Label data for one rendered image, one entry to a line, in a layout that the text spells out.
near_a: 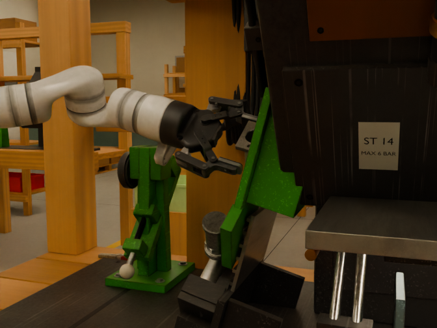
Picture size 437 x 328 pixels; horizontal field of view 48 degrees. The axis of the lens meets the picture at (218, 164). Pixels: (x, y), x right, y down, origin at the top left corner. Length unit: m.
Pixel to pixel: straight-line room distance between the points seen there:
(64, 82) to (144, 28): 11.36
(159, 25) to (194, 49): 10.95
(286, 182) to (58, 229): 0.77
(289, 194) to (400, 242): 0.23
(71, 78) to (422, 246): 0.61
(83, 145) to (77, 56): 0.22
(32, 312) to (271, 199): 0.47
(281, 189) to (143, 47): 11.55
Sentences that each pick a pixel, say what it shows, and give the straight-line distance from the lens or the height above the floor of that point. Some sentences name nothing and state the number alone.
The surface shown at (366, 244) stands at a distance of 0.48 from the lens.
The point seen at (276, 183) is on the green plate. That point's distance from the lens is 0.67.
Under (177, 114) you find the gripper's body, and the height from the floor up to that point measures 1.23.
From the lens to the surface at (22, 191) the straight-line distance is 6.27.
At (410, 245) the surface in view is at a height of 1.12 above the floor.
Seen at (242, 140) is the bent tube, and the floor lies 1.20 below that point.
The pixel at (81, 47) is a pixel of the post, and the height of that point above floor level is 1.39.
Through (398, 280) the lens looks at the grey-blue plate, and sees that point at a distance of 0.65.
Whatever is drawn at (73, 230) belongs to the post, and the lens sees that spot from 1.29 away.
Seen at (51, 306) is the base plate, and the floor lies 0.90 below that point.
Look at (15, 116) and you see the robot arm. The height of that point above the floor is 1.23.
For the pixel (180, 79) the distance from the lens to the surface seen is 11.67.
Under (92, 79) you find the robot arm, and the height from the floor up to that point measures 1.29.
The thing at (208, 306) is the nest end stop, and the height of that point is 0.96.
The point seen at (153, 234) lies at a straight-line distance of 0.98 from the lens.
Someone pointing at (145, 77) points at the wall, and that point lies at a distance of 12.08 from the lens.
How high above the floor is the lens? 1.25
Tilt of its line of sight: 6 degrees down
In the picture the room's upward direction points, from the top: straight up
